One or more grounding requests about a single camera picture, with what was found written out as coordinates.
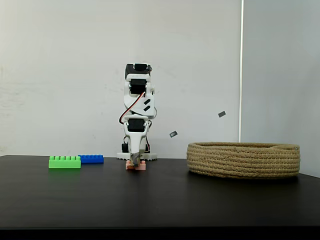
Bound pink lego block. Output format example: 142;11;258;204
125;160;147;172

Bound blue lego block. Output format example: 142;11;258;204
77;154;105;165

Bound green lego block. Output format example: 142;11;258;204
48;155;82;170

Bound white vertical corner strip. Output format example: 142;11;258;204
238;0;245;144

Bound red white black servo cable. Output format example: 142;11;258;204
118;91;147;125

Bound woven rope basket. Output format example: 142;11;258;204
186;141;301;180

